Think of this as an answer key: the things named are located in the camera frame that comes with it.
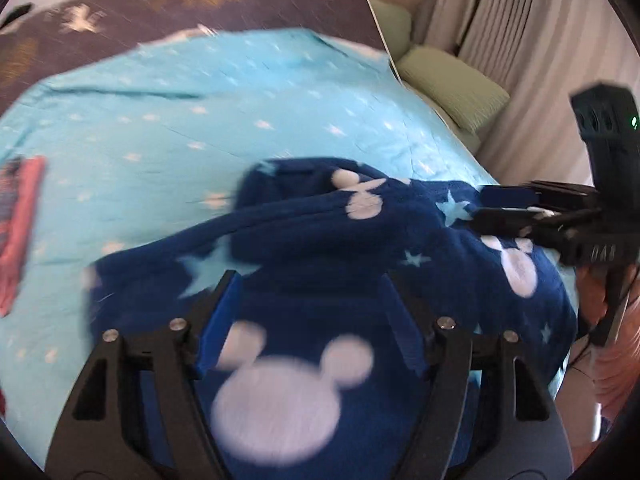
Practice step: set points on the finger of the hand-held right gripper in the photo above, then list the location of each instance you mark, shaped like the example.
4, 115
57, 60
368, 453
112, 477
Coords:
505, 196
510, 222

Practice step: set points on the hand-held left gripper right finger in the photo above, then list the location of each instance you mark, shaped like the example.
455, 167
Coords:
402, 325

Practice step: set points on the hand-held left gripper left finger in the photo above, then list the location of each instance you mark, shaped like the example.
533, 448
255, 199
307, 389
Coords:
220, 320

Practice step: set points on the navy star print fleece robe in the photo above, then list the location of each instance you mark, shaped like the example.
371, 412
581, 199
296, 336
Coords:
310, 240

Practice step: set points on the person's right forearm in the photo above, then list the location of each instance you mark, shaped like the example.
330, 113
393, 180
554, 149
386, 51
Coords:
615, 385

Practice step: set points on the green pillow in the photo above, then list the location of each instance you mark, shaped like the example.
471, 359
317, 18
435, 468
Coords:
392, 25
450, 85

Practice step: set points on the beige curtain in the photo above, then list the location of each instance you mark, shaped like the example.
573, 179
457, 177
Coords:
540, 35

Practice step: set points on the black floor lamp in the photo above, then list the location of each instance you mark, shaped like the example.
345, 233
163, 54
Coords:
472, 5

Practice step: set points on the turquoise star print blanket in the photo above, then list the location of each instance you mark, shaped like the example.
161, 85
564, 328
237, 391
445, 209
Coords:
200, 110

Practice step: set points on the pink floral small garment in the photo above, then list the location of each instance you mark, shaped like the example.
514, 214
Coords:
20, 230

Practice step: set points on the purple deer print mattress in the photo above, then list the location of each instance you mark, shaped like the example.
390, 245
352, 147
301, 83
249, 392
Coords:
150, 5

